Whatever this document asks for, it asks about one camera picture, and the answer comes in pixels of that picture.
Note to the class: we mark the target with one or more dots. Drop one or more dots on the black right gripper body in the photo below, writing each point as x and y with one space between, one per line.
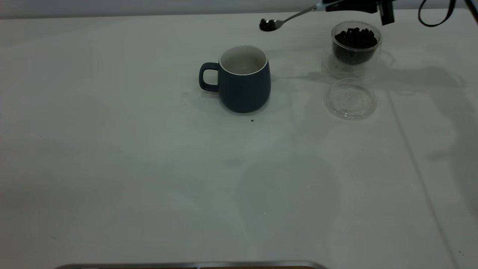
387 13

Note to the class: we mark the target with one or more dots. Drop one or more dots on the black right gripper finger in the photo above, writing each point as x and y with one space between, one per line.
351 5

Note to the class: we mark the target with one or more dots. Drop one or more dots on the dark blue ceramic mug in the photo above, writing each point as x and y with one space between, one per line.
244 93

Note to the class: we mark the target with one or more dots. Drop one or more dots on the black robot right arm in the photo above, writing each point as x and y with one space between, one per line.
473 9

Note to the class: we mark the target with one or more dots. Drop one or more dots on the roasted coffee beans pile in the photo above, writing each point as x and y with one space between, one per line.
354 41

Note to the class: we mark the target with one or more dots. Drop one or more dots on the clear round jar lid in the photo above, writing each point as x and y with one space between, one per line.
351 106

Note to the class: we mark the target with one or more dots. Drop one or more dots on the clear glass jar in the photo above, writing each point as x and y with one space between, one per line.
338 69

